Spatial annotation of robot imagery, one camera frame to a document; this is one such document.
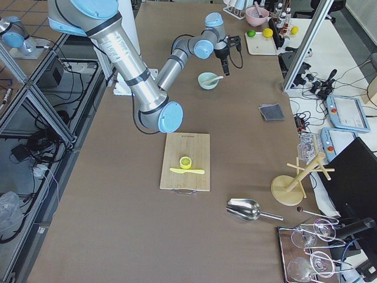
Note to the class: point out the yellow plastic knife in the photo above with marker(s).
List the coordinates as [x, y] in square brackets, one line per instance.
[181, 171]

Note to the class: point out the wine glass tray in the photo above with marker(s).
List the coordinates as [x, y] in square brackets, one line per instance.
[305, 252]

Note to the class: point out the green lime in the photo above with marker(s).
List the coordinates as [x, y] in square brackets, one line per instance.
[251, 33]

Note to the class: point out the blue teach pendant near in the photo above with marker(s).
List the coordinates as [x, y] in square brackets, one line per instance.
[334, 141]

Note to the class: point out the black monitor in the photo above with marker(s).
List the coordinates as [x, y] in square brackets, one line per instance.
[352, 188]

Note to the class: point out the blue teach pendant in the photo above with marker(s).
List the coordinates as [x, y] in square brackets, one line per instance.
[334, 141]
[347, 113]

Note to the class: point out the wooden mug tree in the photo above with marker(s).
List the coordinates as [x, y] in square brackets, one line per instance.
[289, 190]

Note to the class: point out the white ceramic spoon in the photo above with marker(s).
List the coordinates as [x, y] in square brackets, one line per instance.
[208, 82]

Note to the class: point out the blue teach pendant far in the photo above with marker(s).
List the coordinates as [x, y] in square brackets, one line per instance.
[347, 113]

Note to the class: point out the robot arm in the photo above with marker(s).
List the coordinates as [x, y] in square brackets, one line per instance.
[101, 21]

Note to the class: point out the lemon half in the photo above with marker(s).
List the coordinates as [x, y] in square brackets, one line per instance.
[185, 162]

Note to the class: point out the metal muddler in bowl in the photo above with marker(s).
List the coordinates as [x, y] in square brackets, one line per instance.
[258, 9]

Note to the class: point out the aluminium frame post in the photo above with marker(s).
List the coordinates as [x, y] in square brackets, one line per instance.
[313, 28]

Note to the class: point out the bamboo cutting board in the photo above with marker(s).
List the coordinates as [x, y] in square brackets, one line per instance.
[195, 146]

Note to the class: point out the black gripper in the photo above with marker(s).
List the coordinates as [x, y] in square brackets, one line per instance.
[221, 52]

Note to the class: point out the beige rabbit tray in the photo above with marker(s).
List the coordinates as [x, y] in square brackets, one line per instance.
[260, 45]

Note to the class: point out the pink bowl with ice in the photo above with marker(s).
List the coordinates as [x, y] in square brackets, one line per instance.
[252, 16]

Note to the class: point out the metal scoop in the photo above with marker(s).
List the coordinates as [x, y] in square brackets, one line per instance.
[248, 209]

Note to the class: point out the grey folded cloth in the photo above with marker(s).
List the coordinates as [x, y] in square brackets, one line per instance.
[271, 112]

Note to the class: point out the light green bowl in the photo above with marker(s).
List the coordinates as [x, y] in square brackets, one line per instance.
[207, 76]

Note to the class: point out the copper wire bottle rack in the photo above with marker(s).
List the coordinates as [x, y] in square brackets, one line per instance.
[280, 21]

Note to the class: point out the whole yellow lemon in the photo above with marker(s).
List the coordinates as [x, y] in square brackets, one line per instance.
[267, 33]

